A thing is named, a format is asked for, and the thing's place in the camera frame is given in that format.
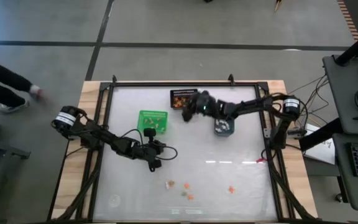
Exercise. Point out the orange plastic spider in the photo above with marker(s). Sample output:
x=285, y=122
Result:
x=186, y=185
x=190, y=197
x=180, y=104
x=176, y=100
x=231, y=189
x=182, y=99

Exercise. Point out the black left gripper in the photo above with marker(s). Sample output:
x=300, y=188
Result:
x=152, y=149

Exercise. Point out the black monitor pole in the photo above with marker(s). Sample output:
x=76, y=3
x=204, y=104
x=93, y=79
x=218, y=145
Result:
x=356, y=46

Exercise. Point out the black table clamp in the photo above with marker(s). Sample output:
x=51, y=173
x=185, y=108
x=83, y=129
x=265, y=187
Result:
x=230, y=78
x=113, y=78

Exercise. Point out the red tape tag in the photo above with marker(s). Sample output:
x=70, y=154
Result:
x=259, y=160

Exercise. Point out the black desk caster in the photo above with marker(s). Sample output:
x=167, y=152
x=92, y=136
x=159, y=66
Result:
x=339, y=198

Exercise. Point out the small yellow stick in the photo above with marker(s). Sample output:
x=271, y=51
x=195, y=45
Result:
x=278, y=4

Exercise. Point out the black control box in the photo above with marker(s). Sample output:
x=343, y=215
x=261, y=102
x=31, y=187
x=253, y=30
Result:
x=309, y=141

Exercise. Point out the black plastic basket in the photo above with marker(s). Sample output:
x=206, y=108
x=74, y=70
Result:
x=179, y=92

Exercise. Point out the grey desk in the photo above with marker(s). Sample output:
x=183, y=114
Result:
x=343, y=81

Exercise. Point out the teal plastic bin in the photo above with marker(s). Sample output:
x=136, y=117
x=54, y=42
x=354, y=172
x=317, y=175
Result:
x=216, y=134

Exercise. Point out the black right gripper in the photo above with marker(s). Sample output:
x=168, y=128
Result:
x=202, y=104

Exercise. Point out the white paper sheet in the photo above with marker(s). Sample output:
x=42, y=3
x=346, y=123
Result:
x=325, y=152

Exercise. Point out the green plastic basket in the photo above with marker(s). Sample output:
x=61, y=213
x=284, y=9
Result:
x=141, y=129

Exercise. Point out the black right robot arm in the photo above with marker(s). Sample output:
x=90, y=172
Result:
x=250, y=105

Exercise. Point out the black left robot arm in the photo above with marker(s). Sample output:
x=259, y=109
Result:
x=110, y=141

